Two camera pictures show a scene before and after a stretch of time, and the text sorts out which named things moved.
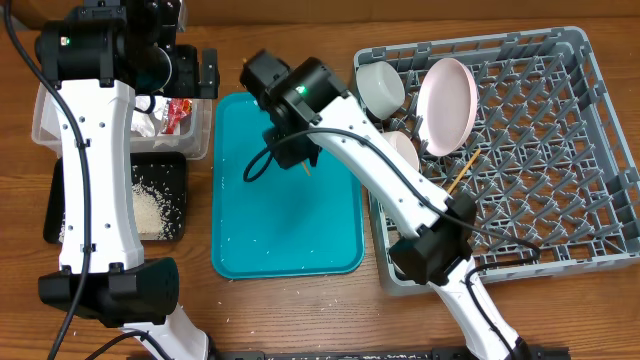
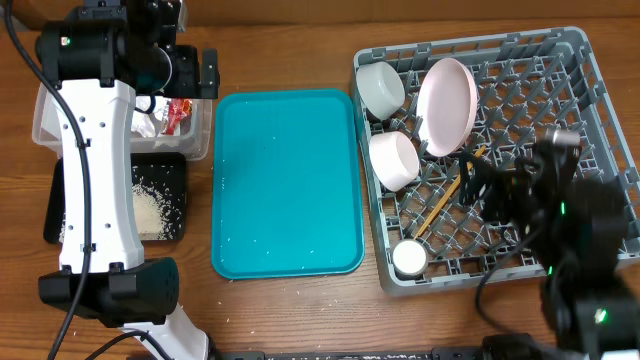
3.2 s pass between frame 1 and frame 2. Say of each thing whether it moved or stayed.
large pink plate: stayed
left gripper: stayed
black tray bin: stayed
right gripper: moved
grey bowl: stayed
